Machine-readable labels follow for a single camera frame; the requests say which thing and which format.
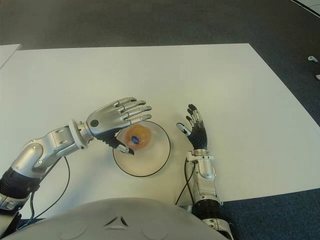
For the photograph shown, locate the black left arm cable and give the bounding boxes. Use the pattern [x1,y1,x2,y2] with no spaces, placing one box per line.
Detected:
[18,154,71,229]

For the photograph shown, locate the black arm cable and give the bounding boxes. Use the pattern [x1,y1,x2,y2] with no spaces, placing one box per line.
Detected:
[174,159,197,206]
[18,154,71,229]

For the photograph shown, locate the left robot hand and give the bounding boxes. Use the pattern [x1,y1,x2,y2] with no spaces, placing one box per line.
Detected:
[85,97,153,157]

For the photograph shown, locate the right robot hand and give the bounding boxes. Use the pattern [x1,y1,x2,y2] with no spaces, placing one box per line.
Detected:
[176,103,209,151]

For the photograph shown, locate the white plate with black rim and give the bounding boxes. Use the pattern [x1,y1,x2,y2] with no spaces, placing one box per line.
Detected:
[112,120,172,178]

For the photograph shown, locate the grey robot torso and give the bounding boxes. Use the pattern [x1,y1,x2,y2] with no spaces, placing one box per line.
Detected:
[3,196,232,240]

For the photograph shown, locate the apple with blue sticker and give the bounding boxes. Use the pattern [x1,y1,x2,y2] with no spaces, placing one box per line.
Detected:
[124,124,153,150]

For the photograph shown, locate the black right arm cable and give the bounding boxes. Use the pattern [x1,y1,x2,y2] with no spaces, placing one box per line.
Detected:
[174,159,197,206]

